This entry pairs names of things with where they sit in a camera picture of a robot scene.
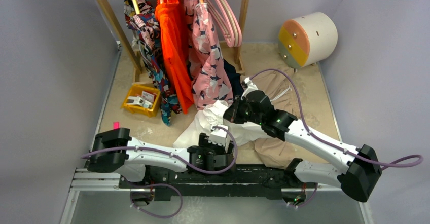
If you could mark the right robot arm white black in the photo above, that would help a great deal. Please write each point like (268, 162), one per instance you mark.
(352, 169)

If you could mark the orange mesh shorts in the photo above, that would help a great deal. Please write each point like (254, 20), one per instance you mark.
(174, 40)

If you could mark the beige shorts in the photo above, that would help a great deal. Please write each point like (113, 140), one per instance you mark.
(273, 152)

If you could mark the wooden clothes rack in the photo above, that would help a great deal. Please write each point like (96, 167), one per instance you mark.
(232, 29)

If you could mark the yellow plastic bin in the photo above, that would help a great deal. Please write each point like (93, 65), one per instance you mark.
(151, 94)

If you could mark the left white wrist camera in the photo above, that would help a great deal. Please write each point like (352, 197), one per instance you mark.
(219, 136)

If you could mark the navy blue shorts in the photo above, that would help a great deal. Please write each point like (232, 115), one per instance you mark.
(234, 78)

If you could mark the pink shark print shorts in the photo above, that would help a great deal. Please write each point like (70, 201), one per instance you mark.
(210, 81)

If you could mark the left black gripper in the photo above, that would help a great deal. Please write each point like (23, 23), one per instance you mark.
(205, 144)

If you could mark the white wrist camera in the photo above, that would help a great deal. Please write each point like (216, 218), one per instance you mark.
(248, 86)
(219, 136)

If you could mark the pink wooden hanger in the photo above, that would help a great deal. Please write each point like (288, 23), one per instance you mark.
(231, 21)
(221, 21)

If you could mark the white item in bin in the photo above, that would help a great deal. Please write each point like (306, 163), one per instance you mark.
(139, 102)

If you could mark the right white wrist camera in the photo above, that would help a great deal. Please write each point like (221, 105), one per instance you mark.
(248, 86)

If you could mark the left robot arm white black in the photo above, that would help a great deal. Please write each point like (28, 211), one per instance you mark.
(115, 151)

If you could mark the comic print shorts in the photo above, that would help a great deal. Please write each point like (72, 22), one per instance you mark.
(140, 18)

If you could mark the round white drawer cabinet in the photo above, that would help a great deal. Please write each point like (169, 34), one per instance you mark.
(306, 40)

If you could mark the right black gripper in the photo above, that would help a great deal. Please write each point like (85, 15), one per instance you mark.
(233, 111)

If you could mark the white shorts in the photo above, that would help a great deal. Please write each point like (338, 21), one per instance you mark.
(212, 115)

